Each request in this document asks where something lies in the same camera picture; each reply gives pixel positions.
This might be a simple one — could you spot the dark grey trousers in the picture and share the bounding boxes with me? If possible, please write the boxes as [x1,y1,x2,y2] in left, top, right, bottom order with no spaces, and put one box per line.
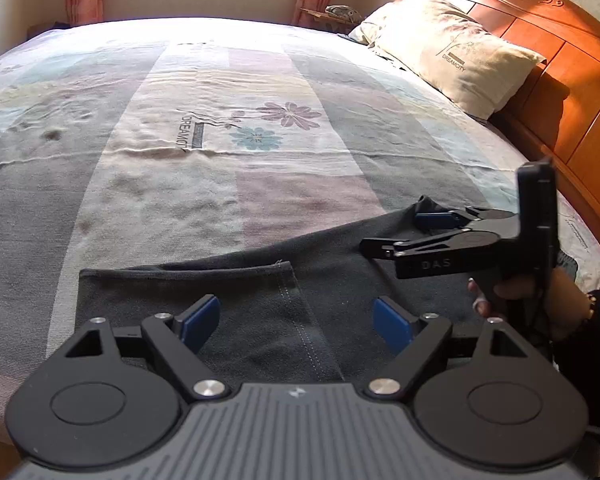
[76,196,480,387]

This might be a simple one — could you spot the person's right forearm black sleeve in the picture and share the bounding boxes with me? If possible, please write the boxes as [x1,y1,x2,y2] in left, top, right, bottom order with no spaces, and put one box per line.
[554,289,600,428]

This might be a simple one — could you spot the person's right hand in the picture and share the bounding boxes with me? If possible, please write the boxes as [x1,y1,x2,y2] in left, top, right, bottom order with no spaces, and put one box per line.
[467,268,594,340]

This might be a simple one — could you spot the orange wooden headboard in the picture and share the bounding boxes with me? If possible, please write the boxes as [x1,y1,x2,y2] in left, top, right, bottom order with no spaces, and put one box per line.
[450,0,600,243]

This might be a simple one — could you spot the cream printed pillow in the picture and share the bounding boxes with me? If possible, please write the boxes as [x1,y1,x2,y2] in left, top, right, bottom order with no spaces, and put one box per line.
[349,0,545,120]

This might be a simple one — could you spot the pastel patchwork bed sheet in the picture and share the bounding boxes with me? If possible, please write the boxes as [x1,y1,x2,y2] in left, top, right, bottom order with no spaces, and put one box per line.
[0,16,600,446]

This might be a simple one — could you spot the wooden bedside table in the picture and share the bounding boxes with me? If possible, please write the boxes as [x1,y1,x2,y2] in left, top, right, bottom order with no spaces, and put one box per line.
[299,8,363,35]

